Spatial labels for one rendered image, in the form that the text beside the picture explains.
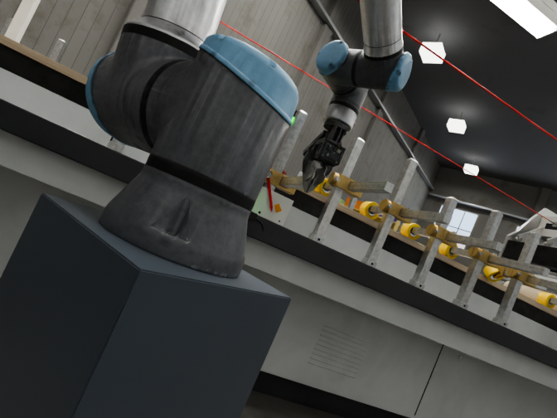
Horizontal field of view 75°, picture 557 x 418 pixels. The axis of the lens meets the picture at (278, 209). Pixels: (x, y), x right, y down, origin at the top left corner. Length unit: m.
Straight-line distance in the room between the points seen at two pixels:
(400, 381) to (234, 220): 1.69
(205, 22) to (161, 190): 0.30
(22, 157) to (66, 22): 4.14
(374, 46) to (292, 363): 1.32
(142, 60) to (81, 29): 4.87
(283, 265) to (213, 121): 0.98
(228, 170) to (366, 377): 1.61
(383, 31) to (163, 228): 0.66
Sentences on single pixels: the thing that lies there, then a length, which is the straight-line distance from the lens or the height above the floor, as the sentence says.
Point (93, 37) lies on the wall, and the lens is 5.49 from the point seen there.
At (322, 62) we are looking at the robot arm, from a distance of 1.01.
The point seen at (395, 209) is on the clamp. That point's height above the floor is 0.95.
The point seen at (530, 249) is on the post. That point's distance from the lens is 2.02.
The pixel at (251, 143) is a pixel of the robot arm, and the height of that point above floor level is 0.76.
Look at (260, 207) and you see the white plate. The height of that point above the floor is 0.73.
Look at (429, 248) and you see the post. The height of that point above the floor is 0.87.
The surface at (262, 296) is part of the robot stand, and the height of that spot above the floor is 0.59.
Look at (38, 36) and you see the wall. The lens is 5.29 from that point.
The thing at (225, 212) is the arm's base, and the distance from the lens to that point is 0.43.
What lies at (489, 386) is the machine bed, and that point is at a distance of 2.42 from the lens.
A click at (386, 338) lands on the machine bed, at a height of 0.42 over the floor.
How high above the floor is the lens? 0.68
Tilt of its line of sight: 3 degrees up
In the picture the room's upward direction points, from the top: 24 degrees clockwise
